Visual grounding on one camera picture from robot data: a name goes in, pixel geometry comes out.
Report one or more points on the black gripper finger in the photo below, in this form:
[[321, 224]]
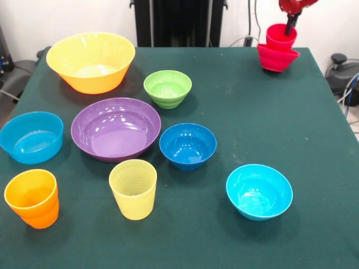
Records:
[[298, 17], [290, 25]]

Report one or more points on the green bowl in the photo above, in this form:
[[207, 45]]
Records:
[[167, 89]]

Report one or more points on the yellow-green cup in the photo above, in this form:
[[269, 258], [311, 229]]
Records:
[[133, 201]]

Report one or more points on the dark blue bowl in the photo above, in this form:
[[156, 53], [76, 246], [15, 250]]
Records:
[[188, 148]]

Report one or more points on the grey pedestal foot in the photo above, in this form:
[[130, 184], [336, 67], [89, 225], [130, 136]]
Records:
[[345, 73], [19, 73]]

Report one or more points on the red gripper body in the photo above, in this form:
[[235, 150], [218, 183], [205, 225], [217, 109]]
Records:
[[291, 5]]

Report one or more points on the blue ribbed bowl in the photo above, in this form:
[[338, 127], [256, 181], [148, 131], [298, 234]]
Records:
[[31, 145]]

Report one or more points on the dark green tablecloth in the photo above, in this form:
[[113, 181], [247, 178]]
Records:
[[196, 246]]

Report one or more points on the red-pink bowl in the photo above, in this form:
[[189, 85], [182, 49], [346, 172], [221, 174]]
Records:
[[276, 60]]

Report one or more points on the large orange bowl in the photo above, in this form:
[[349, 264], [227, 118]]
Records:
[[84, 56]]

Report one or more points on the cyan bowl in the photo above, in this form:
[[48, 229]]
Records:
[[258, 196]]

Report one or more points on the red-pink cup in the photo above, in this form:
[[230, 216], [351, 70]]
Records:
[[276, 42]]

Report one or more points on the orange cup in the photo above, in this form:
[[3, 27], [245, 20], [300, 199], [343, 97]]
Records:
[[33, 213]]

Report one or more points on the black device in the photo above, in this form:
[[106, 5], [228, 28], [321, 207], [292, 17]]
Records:
[[5, 61]]

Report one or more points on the large purple bowl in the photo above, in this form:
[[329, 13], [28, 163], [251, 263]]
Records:
[[115, 134]]

